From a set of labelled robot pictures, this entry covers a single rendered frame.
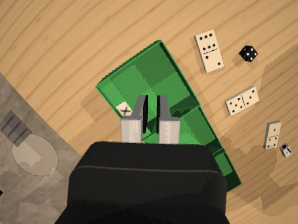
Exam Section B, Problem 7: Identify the green three-compartment bin rack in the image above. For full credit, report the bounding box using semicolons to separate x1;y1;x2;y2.
95;40;242;193

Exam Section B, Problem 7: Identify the black die with white pips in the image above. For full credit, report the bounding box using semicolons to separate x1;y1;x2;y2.
239;45;258;62

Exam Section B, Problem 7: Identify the cream domino tile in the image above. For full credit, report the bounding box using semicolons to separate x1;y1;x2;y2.
194;29;224;73
224;85;259;116
263;120;281;150

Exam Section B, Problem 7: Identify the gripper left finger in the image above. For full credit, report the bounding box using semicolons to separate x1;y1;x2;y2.
120;95;148;143

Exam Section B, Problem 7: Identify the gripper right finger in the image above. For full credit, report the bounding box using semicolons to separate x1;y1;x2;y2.
156;95;180;144

